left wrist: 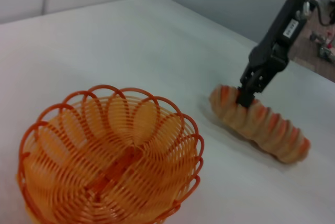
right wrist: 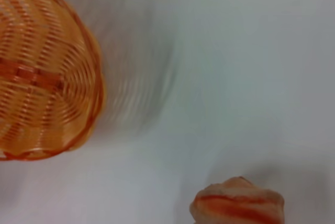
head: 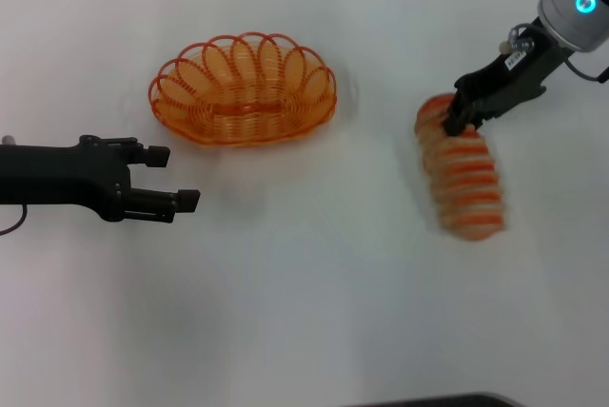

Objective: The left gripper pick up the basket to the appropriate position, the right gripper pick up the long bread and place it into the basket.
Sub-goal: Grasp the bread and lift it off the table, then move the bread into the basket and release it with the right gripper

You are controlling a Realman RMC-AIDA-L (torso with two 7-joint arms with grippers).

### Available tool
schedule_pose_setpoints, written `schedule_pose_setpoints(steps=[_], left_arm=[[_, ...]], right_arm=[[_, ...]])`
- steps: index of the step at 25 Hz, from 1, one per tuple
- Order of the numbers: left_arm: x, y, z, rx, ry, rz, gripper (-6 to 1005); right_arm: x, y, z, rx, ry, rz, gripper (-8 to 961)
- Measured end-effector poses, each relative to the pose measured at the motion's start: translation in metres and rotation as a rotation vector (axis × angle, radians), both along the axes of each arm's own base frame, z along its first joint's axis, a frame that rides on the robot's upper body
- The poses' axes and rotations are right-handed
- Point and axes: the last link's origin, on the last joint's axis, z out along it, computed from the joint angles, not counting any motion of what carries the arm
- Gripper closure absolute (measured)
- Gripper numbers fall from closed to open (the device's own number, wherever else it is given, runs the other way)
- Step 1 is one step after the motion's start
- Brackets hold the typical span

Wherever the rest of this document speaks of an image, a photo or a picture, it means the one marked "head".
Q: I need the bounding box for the long striped bread loaf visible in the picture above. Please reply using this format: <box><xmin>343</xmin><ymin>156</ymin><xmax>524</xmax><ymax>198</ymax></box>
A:
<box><xmin>413</xmin><ymin>92</ymin><xmax>506</xmax><ymax>242</ymax></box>

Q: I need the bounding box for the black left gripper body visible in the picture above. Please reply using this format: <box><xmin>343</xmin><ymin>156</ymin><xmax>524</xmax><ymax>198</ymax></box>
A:
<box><xmin>0</xmin><ymin>134</ymin><xmax>140</xmax><ymax>223</ymax></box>

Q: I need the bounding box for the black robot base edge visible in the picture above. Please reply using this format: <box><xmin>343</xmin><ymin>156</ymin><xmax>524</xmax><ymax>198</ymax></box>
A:
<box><xmin>342</xmin><ymin>392</ymin><xmax>521</xmax><ymax>407</ymax></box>

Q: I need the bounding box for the dark left gripper cable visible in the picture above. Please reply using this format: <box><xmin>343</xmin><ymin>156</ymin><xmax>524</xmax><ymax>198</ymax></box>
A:
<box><xmin>0</xmin><ymin>204</ymin><xmax>30</xmax><ymax>238</ymax></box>

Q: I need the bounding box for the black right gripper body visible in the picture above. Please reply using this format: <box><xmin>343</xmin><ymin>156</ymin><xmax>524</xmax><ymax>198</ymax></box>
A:
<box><xmin>453</xmin><ymin>20</ymin><xmax>578</xmax><ymax>124</ymax></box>

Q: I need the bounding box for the orange woven plastic basket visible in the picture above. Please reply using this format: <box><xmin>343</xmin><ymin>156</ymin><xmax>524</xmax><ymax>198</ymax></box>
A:
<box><xmin>148</xmin><ymin>31</ymin><xmax>339</xmax><ymax>147</ymax></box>

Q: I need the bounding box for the grey right gripper cable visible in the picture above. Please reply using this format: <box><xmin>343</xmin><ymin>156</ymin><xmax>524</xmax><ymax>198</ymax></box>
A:
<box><xmin>505</xmin><ymin>21</ymin><xmax>609</xmax><ymax>86</ymax></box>

